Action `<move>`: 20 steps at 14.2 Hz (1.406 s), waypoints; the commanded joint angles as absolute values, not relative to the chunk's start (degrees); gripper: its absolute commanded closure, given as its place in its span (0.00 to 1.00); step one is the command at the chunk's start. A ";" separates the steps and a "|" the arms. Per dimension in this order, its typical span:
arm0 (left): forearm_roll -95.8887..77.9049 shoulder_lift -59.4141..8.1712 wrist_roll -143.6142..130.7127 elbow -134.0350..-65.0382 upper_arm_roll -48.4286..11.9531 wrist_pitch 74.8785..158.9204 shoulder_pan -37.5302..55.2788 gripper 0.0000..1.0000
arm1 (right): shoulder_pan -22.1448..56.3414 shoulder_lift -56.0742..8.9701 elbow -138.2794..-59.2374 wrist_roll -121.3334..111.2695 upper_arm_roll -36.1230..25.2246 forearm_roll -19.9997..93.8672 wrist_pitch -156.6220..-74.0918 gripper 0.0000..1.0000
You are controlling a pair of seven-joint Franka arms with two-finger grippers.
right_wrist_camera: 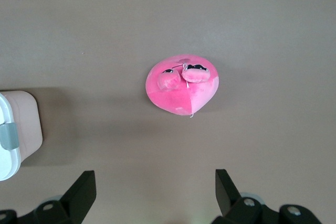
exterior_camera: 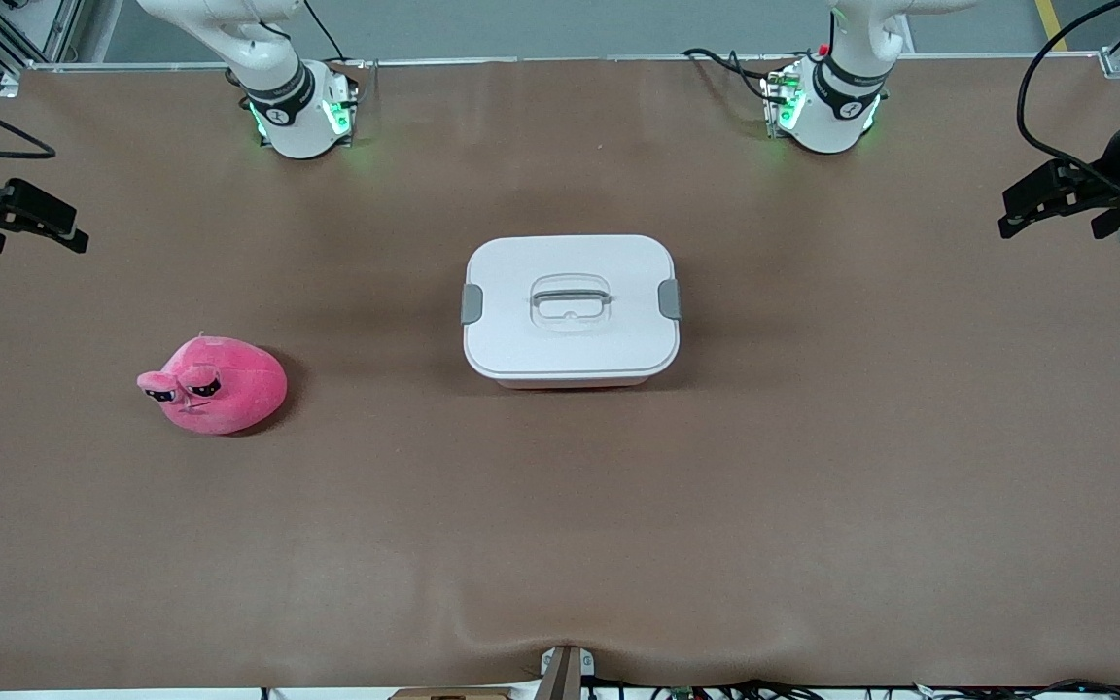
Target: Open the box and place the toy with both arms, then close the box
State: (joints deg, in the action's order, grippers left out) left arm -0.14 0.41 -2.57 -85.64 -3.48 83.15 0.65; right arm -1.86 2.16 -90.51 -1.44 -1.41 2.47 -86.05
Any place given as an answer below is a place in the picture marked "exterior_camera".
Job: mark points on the pink plush toy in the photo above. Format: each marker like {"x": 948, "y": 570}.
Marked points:
{"x": 229, "y": 389}

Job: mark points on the white box lid grey latches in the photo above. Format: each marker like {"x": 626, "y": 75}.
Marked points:
{"x": 570, "y": 340}

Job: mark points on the pink plastic box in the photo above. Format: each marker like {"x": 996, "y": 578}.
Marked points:
{"x": 570, "y": 384}

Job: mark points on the brown table mat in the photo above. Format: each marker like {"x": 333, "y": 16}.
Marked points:
{"x": 560, "y": 535}

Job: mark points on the metal table clamp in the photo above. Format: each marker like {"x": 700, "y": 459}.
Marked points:
{"x": 565, "y": 671}

